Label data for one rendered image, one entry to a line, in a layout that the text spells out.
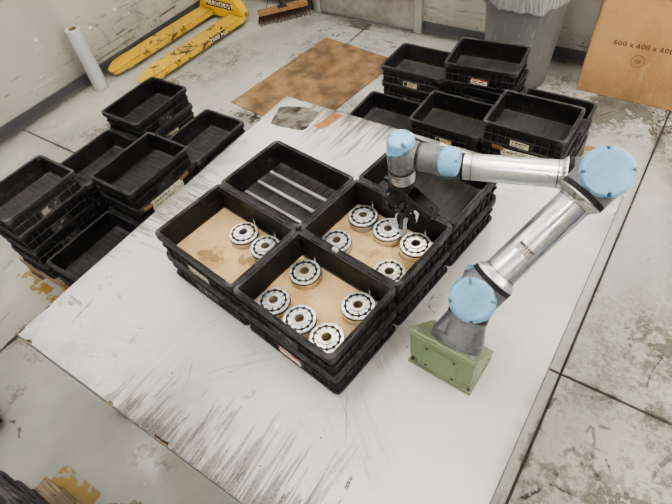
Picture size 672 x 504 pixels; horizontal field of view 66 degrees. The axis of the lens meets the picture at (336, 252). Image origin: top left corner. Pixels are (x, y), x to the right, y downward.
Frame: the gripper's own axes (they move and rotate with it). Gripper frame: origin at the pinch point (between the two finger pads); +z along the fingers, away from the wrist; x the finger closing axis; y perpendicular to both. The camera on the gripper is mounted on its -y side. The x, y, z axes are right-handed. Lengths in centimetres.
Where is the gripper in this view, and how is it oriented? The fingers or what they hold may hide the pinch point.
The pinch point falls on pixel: (410, 228)
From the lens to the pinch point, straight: 162.1
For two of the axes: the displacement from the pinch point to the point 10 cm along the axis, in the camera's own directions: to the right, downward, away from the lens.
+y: -7.6, -4.4, 4.8
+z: 1.4, 6.0, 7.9
